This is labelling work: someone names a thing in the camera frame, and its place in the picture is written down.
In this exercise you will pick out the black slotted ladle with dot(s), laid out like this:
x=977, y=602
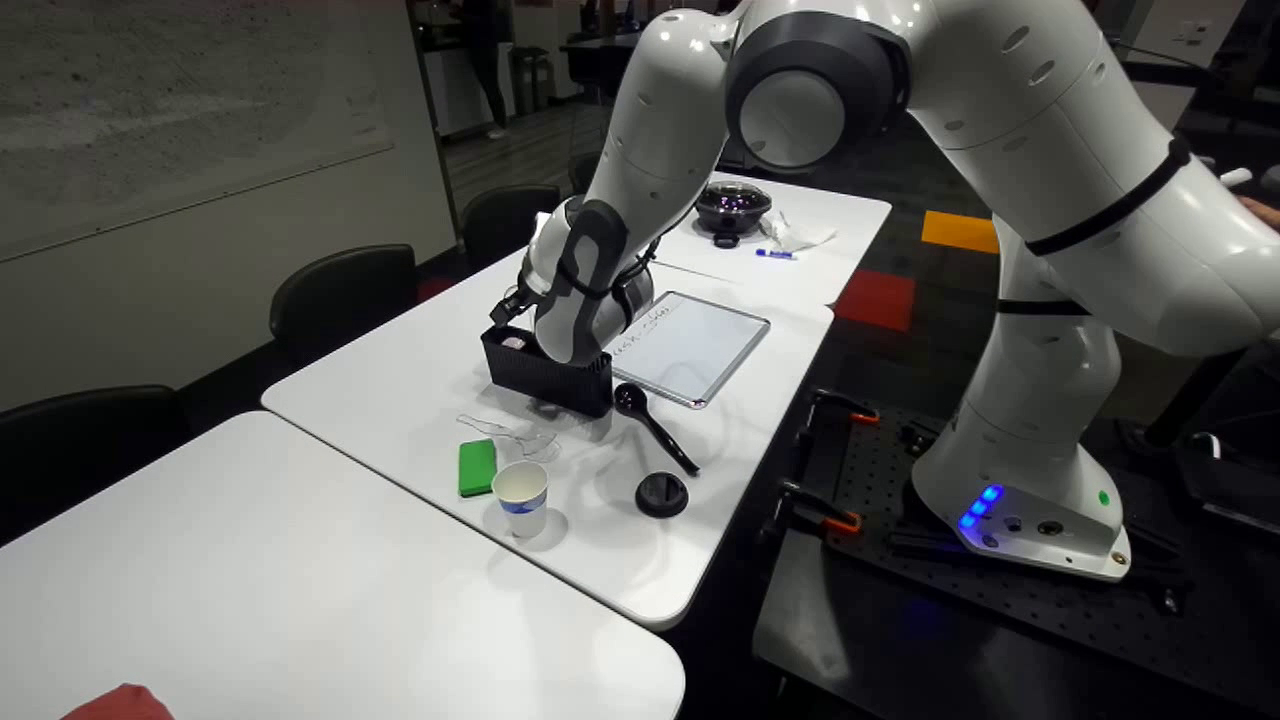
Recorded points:
x=633, y=402

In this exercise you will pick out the clear plastic spoon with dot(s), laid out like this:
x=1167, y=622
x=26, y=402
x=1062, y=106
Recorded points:
x=511, y=429

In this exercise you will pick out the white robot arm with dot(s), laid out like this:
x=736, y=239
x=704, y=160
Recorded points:
x=1105, y=225

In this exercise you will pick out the small framed whiteboard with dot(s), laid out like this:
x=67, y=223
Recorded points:
x=686, y=346

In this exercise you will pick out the round black cap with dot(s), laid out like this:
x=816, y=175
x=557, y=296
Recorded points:
x=660, y=495

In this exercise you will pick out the black glass pot lid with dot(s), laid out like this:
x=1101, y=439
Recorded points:
x=728, y=215

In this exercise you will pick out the blue whiteboard marker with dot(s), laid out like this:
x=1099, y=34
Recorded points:
x=778, y=253

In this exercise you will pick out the white paper cup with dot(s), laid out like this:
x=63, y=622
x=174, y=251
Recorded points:
x=521, y=496

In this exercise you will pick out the orange black clamp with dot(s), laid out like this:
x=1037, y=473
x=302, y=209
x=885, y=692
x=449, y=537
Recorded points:
x=812, y=513
x=830, y=402

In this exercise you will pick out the green eraser block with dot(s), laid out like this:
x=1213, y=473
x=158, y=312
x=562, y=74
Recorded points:
x=472, y=465

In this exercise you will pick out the clear plastic wrapper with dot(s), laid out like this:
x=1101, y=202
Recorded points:
x=793, y=239

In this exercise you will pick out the black office chair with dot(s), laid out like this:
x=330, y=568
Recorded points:
x=67, y=449
x=503, y=223
x=339, y=296

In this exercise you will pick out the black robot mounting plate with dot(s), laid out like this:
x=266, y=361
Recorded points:
x=1192, y=605

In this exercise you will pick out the red cloth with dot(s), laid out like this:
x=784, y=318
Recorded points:
x=131, y=702

